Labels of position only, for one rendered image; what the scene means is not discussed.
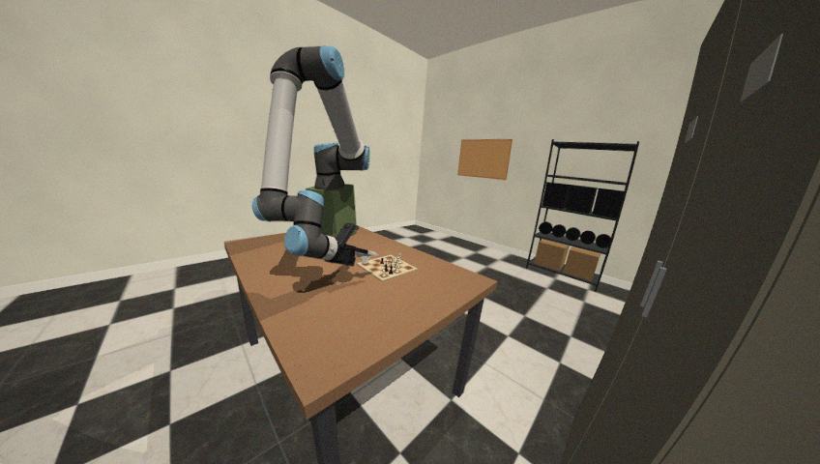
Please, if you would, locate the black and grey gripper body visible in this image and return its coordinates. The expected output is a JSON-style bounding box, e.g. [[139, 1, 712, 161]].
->
[[324, 243, 356, 267]]

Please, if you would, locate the chessboard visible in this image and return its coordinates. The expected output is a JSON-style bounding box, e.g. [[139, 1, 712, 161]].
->
[[357, 255, 418, 281]]

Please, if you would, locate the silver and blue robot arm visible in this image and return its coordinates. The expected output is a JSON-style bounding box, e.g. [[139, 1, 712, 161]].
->
[[252, 45, 369, 260]]

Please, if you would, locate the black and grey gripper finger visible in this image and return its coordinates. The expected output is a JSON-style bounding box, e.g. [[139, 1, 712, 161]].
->
[[352, 246, 379, 264]]

